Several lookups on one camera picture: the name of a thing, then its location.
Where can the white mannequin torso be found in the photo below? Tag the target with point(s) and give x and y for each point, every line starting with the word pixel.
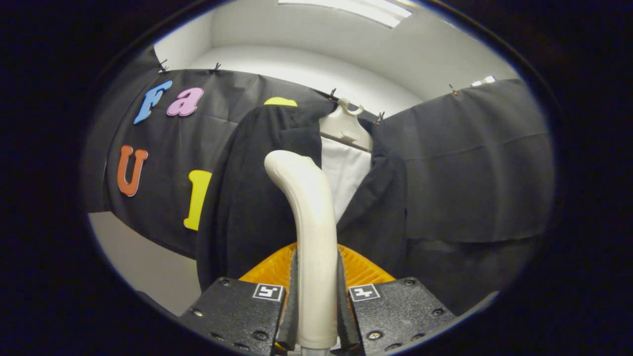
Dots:
pixel 346 173

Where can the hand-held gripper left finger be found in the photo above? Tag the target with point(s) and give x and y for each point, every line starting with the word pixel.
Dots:
pixel 237 316

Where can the black backdrop cloth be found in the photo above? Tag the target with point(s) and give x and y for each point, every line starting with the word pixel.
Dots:
pixel 470 173

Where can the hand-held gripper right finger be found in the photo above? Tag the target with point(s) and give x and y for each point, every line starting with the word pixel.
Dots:
pixel 395 316

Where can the grey cabinet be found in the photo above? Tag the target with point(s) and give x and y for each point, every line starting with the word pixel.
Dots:
pixel 143 262

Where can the ceiling light panel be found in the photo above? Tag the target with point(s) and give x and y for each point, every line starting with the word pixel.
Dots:
pixel 356 9

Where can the black suit jacket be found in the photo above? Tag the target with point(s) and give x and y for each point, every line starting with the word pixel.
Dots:
pixel 247 207

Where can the white garment steamer head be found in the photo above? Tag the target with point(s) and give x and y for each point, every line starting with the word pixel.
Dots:
pixel 314 222

